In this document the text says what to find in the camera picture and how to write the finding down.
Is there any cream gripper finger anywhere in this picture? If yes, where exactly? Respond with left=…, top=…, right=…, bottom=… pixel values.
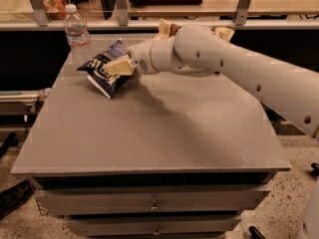
left=103, top=57, right=135, bottom=76

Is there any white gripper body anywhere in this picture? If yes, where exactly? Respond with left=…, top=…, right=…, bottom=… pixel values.
left=127, top=39, right=158, bottom=75

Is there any blue kettle chip bag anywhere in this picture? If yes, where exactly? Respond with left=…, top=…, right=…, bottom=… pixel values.
left=78, top=40, right=131, bottom=99

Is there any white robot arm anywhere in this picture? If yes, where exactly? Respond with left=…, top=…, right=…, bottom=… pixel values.
left=126, top=25, right=319, bottom=186

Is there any brown sea salt chip bag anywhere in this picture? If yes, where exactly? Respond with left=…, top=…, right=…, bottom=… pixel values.
left=155, top=18, right=234, bottom=41

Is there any clear plastic water bottle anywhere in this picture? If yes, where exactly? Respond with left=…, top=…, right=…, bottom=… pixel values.
left=64, top=4, right=93, bottom=67

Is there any orange snack bag behind glass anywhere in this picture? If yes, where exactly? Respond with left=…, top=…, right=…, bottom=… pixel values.
left=42, top=0, right=68, bottom=18

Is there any grey drawer cabinet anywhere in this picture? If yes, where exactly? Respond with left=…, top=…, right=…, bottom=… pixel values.
left=10, top=33, right=292, bottom=239

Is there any upper grey drawer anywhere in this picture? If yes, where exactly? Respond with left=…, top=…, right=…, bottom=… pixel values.
left=36, top=184, right=270, bottom=215

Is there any grey drawer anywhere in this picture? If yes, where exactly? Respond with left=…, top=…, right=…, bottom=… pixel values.
left=68, top=215, right=241, bottom=237
left=36, top=184, right=270, bottom=215

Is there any lower grey drawer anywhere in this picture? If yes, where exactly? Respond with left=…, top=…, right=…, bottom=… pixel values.
left=68, top=215, right=241, bottom=237

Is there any black shoe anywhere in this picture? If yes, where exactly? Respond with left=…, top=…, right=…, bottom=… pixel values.
left=0, top=180, right=33, bottom=219

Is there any metal rail frame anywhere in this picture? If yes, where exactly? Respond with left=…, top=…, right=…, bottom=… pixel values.
left=0, top=0, right=319, bottom=31

